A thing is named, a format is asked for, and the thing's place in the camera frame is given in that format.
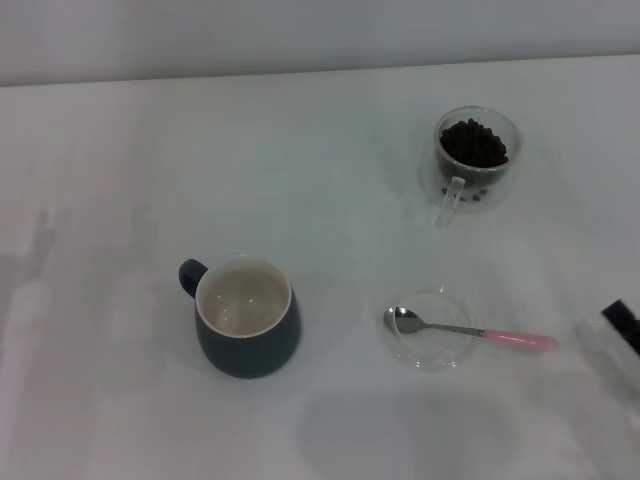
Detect pink-handled metal spoon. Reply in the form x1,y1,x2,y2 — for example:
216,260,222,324
383,306,559,351

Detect dark blue ceramic mug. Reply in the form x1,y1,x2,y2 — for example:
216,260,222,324
178,254,302,380

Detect heap of coffee beans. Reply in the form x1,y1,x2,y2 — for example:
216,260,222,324
439,118,510,168

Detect empty clear glass saucer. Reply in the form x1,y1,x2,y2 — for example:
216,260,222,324
378,287,475,372

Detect clear glass cup with handle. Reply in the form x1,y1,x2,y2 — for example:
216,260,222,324
433,105,524,229

